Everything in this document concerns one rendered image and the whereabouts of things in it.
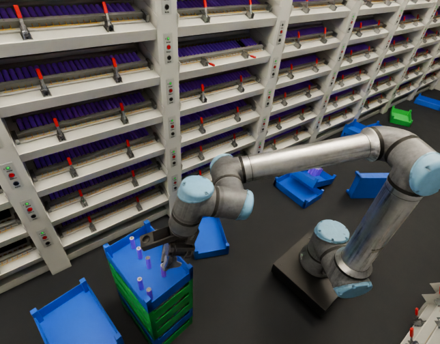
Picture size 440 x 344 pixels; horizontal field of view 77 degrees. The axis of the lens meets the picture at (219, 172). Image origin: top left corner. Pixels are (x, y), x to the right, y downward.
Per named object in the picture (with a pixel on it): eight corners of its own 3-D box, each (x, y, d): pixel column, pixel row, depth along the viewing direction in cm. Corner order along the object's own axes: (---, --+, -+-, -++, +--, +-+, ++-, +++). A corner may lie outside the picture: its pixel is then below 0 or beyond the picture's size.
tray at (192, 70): (267, 62, 162) (274, 46, 154) (177, 80, 131) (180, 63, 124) (247, 41, 169) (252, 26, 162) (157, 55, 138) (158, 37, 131)
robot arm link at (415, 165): (345, 264, 135) (432, 133, 87) (365, 300, 122) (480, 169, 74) (316, 267, 133) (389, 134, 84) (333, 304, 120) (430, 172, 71)
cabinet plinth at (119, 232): (309, 146, 259) (310, 141, 256) (50, 269, 149) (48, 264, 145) (295, 138, 269) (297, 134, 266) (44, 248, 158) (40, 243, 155)
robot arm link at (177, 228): (173, 226, 76) (169, 202, 83) (169, 238, 79) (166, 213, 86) (204, 227, 80) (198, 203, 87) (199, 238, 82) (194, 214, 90)
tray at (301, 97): (321, 98, 221) (331, 84, 210) (267, 117, 191) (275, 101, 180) (304, 82, 229) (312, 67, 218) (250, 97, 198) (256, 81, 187)
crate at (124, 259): (193, 278, 107) (193, 266, 102) (148, 314, 96) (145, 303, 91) (149, 231, 123) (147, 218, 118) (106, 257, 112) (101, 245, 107)
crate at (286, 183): (321, 197, 206) (324, 190, 201) (303, 209, 196) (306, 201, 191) (290, 175, 224) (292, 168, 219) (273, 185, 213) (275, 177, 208)
